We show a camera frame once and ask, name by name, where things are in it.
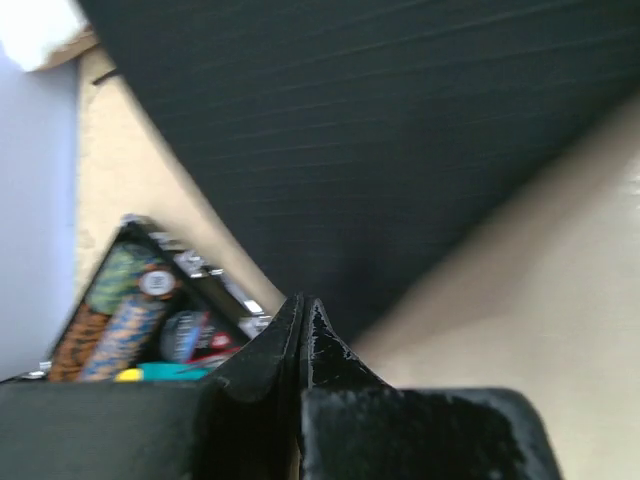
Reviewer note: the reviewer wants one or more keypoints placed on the teal plastic clip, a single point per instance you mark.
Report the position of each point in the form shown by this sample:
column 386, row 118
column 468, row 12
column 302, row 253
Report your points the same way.
column 162, row 371

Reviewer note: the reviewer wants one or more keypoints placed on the orange blue poker chip roll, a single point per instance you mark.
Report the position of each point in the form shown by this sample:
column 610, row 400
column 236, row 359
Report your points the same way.
column 126, row 333

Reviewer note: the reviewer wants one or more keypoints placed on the yellow big blind button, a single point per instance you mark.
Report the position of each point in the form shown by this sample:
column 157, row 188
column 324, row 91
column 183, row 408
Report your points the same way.
column 130, row 375

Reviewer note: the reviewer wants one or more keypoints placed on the black poker chip case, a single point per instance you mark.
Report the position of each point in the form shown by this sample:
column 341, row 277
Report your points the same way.
column 184, row 280

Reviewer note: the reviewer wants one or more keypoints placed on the clear dealer button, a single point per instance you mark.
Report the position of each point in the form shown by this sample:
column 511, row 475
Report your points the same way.
column 180, row 335

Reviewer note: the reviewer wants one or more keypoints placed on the red poker chip roll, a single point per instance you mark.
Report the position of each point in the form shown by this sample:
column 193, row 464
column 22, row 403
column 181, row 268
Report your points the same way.
column 77, row 344

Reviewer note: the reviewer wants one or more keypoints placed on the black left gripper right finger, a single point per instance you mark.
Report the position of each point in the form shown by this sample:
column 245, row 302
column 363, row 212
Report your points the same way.
column 356, row 426

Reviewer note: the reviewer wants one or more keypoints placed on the white fluffy pillow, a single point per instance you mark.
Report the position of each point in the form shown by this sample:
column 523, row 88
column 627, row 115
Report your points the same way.
column 38, row 35

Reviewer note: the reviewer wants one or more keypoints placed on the red black triangle badge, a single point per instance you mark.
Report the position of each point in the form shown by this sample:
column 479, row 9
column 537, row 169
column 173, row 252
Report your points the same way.
column 210, row 337

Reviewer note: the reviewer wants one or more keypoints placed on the green blue poker chip roll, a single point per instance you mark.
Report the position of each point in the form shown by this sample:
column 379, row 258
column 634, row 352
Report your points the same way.
column 118, row 277

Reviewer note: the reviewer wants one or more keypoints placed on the beige fabric pet tent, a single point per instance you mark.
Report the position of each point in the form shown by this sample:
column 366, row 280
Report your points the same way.
column 449, row 177

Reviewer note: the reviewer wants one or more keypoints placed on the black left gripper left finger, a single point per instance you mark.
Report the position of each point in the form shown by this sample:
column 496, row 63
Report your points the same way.
column 235, row 423

